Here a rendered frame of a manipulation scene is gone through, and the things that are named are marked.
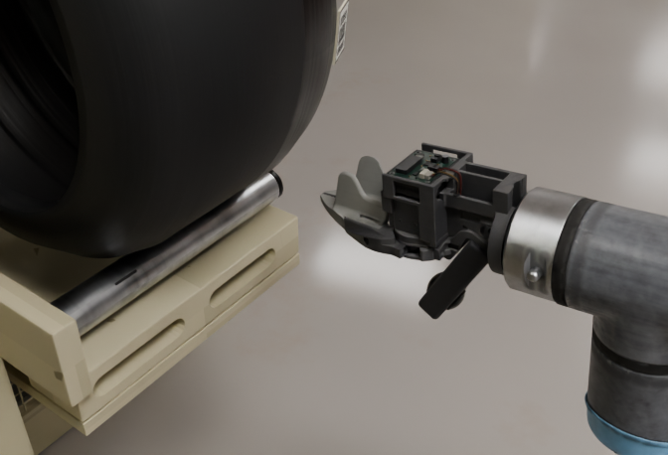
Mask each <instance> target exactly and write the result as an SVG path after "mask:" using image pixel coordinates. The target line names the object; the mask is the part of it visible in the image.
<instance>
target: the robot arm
mask: <svg viewBox="0 0 668 455"><path fill-rule="evenodd" d="M433 150H437V151H442V152H447V153H451V154H456V155H457V158H454V157H449V156H448V155H447V154H444V155H440V154H436V153H433ZM320 198H321V202H322V204H323V206H324V208H325V209H326V211H327V212H328V213H329V215H330V216H331V217H332V218H333V219H334V221H335V222H336V223H337V224H338V225H339V226H341V227H342V228H343V229H344V230H345V232H346V233H347V234H348V235H349V236H351V237H353V238H354V239H355V240H357V241H358V242H359V243H360V244H362V245H363V246H365V247H367V248H369V249H371V250H372V251H376V252H379V253H384V254H390V255H393V256H396V257H397V258H403V257H405V258H409V259H415V260H420V261H431V260H435V259H436V260H441V259H442V258H443V257H444V258H446V259H452V258H453V257H454V256H455V255H456V254H457V253H458V252H459V251H460V250H461V252H460V253H459V254H458V255H456V257H455V258H454V259H453V260H452V261H451V263H450V264H449V265H448V266H447V267H446V269H445V270H444V271H443V272H439V273H438V274H436V275H435V276H433V277H432V278H431V280H430V281H429V283H428V285H427V289H426V293H425V294H424V295H423V296H422V297H421V299H420V300H419V302H418V305H419V306H420V308H421V309H422V310H423V311H424V312H425V313H427V314H428V315H429V316H430V317H431V318H432V319H438V318H439V317H440V316H441V314H442V313H443V312H444V311H445V310H446V309H447V310H451V309H454V308H456V307H457V306H459V305H460V304H461V302H462V301H463V299H464V296H465V292H466V291H465V289H466V288H467V286H468V285H469V284H470V283H471V282H472V281H473V280H474V279H475V278H476V276H477V275H478V274H479V273H480V272H481V271H482V270H483V269H484V268H485V267H486V265H487V264H489V267H490V269H491V270H492V271H493V272H495V273H498V274H502V275H504V279H505V281H506V283H507V284H508V286H509V288H511V289H514V290H518V291H521V292H524V293H527V294H530V295H534V296H537V297H540V298H543V299H546V300H550V301H553V302H556V303H557V304H559V305H562V306H565V307H569V308H572V309H575V310H578V311H581V312H585V313H588V314H591V315H593V316H592V333H591V347H590V360H589V374H588V387H587V392H586V394H585V396H584V401H585V405H586V416H587V422H588V425H589V427H590V429H591V431H592V433H593V434H594V436H595V437H596V438H597V439H598V440H599V441H600V442H601V443H602V444H603V445H604V446H605V447H607V448H608V449H610V450H611V451H613V452H614V453H615V454H618V455H668V217H667V216H662V215H658V214H654V213H649V212H645V211H640V210H636V209H632V208H628V207H624V206H619V205H615V204H610V203H606V202H601V201H597V200H592V199H589V198H587V197H583V196H578V195H574V194H569V193H565V192H560V191H556V190H551V189H547V188H543V187H536V188H534V189H532V190H530V191H529V192H528V193H527V175H526V174H521V173H517V172H512V171H508V170H503V169H499V168H494V167H490V166H485V165H480V164H476V163H473V153H471V152H466V151H461V150H457V149H452V148H447V147H443V146H438V145H433V144H428V143H424V142H423V143H422V144H421V150H416V151H414V152H413V153H412V154H411V155H409V156H408V157H407V158H405V159H404V160H403V161H402V162H400V163H399V164H398V165H396V166H395V167H394V168H393V169H391V170H390V171H389V172H387V173H386V174H385V173H384V171H383V169H382V167H381V165H380V163H379V161H378V160H377V159H376V158H375V157H372V156H364V157H362V158H361V159H360V161H359V164H358V169H357V174H356V176H355V175H354V174H352V173H350V172H347V171H343V172H341V173H340V174H339V176H338V183H337V190H332V191H325V192H324V193H322V194H321V195H320ZM388 222H389V223H388Z"/></svg>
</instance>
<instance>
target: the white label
mask: <svg viewBox="0 0 668 455"><path fill-rule="evenodd" d="M348 7H349V0H345V1H344V2H343V4H342V5H341V7H340V8H339V10H338V13H337V23H336V36H335V46H334V53H333V63H332V65H333V66H335V64H336V62H337V60H338V59H339V57H340V55H341V54H342V52H343V50H344V44H345V35H346V26H347V16H348Z"/></svg>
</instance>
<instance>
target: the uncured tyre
mask: <svg viewBox="0 0 668 455"><path fill-rule="evenodd" d="M336 16H337V5H336V0H0V228H2V229H4V230H6V231H8V232H10V233H12V234H14V235H15V236H17V237H19V238H21V239H23V240H25V241H28V242H30V243H33V244H36V245H40V246H44V247H48V248H51V249H55V250H59V251H63V252H67V253H71V254H75V255H79V256H84V257H90V258H113V257H118V256H122V255H125V254H128V253H132V252H135V251H139V250H142V249H146V248H149V247H152V246H154V245H157V244H159V243H160V242H162V241H164V240H165V239H167V238H169V237H170V236H172V235H173V234H175V233H176V232H178V231H179V230H181V229H182V228H184V227H186V226H187V225H189V224H190V223H192V222H193V221H195V220H196V219H198V218H200V217H201V216H203V215H204V214H206V213H207V212H209V211H210V210H212V209H213V208H215V207H216V206H218V205H219V204H221V203H222V202H224V201H225V200H227V199H228V198H230V197H232V196H233V195H235V194H236V193H238V192H239V191H241V190H242V189H244V188H245V187H247V186H248V185H250V184H251V183H253V182H254V181H256V180H257V179H259V178H261V177H262V176H264V175H265V174H266V173H268V172H269V171H270V170H272V169H273V168H274V167H275V166H276V165H277V164H279V163H280V162H281V160H282V159H283V158H284V157H285V156H286V155H287V154H288V152H289V151H290V150H291V149H292V147H293V146H294V144H295V143H296V142H297V140H298V139H299V138H300V136H301V135H302V134H303V132H304V131H305V129H306V128H307V126H308V125H309V123H310V121H311V120H312V118H313V116H314V114H315V112H316V110H317V108H318V106H319V103H320V101H321V99H322V96H323V93H324V90H325V87H326V84H327V80H328V78H329V74H330V69H331V65H332V59H333V53H334V46H335V36H336Z"/></svg>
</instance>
